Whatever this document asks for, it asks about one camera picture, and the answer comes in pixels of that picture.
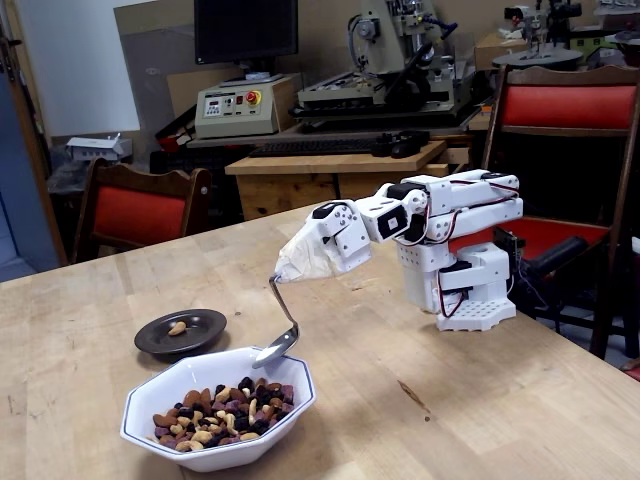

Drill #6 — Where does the black computer mouse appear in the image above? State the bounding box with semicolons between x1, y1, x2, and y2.
374;130;431;160

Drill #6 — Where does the black computer monitor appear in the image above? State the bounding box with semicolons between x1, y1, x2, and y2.
193;0;300;87

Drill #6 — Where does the brown cardboard sheet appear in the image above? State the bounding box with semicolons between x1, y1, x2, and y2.
113;0;197;136

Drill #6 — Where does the white board panel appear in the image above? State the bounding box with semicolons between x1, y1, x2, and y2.
17;0;141;139

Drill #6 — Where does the beige milling machine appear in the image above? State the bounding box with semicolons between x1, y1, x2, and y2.
292;0;481;134

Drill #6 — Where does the beige control box red button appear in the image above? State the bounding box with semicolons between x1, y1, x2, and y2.
194;74;296;140

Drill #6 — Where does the brown cardboard box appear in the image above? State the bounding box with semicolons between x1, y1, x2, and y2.
473;32;531;71

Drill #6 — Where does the black keyboard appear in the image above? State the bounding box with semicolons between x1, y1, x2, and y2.
248;138;384;159

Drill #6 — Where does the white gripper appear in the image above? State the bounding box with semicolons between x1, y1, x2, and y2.
310;201;374;274

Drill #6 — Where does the white octagonal bowl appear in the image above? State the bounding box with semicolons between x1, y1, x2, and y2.
119;346;318;474

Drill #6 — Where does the black cylinder handle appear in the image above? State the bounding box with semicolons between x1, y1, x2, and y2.
529;236;587;281

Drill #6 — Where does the bent metal spoon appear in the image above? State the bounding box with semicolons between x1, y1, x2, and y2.
252;275;301;370

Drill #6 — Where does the dark circuit board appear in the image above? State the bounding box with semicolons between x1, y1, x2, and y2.
492;225;527;261

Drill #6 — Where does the white robot arm with base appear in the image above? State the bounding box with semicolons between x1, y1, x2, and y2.
359;169;525;332

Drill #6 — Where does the mixed nuts and dried fruit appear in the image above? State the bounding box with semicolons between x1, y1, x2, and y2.
149;375;296;453

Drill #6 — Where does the large wooden red-cushion chair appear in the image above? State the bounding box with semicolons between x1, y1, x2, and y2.
472;63;640;361

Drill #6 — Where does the beige masking tape wrap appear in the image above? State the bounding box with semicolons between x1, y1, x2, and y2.
276;224;341;285

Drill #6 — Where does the small wooden red-cushion chair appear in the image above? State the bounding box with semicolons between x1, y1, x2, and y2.
69;157;214;265

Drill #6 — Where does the wooden workbench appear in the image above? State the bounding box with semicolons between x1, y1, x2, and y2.
224;139;451;221

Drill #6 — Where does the black round disc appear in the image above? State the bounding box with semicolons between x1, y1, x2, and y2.
492;47;585;69

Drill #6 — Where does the white small box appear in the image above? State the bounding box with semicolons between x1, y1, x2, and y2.
66;133;134;164

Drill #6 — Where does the dark brown saucer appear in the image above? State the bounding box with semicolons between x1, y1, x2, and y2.
133;308;230;357

